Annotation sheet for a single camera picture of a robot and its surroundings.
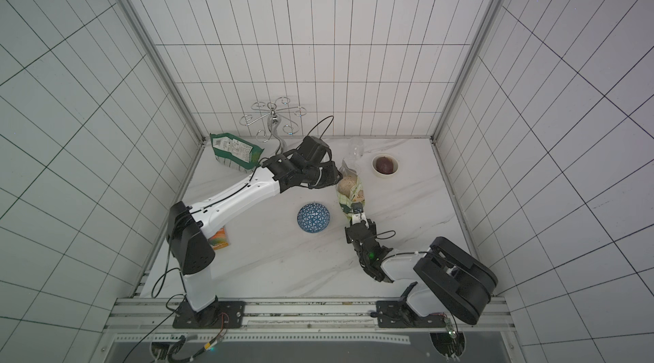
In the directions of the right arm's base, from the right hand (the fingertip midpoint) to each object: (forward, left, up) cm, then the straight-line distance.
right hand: (348, 215), depth 89 cm
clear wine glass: (+24, -2, +10) cm, 27 cm away
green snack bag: (+22, +47, +7) cm, 52 cm away
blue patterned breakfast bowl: (0, +13, -3) cm, 13 cm away
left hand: (+3, +5, +16) cm, 17 cm away
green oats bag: (0, 0, +16) cm, 16 cm away
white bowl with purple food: (+23, -15, +1) cm, 27 cm away
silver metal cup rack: (+25, +28, +26) cm, 46 cm away
